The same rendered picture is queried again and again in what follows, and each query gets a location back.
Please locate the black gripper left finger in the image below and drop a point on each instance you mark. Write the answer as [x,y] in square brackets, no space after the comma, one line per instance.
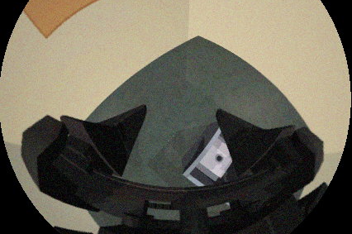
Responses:
[112,139]

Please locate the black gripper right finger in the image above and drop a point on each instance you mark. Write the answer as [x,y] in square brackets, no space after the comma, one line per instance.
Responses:
[247,143]

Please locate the white square plate with hole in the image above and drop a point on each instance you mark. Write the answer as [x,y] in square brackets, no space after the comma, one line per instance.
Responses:
[217,159]

